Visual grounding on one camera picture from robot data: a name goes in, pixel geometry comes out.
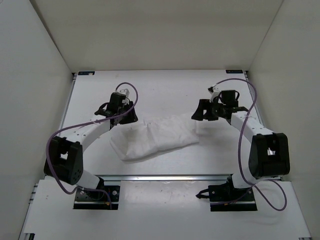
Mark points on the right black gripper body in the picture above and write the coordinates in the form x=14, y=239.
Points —
x=217, y=109

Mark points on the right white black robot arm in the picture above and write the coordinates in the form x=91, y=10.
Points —
x=269, y=151

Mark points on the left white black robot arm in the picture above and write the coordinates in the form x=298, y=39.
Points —
x=64, y=153

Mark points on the right blue corner label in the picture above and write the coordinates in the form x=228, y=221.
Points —
x=234, y=71

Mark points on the blue corner label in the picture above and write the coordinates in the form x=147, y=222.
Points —
x=234, y=71
x=86, y=73

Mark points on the left blue corner label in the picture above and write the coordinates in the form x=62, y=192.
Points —
x=86, y=73

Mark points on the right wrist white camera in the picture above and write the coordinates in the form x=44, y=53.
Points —
x=214, y=92

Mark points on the wrist white camera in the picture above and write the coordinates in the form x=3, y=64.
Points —
x=214, y=92
x=125, y=92

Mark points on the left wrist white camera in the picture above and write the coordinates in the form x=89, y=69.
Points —
x=125, y=92

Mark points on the aluminium front rail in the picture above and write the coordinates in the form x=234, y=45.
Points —
x=165, y=178

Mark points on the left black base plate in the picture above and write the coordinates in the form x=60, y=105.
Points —
x=87, y=200

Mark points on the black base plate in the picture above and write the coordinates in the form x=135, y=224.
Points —
x=87, y=200
x=226, y=198

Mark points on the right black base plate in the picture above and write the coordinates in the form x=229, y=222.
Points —
x=226, y=198

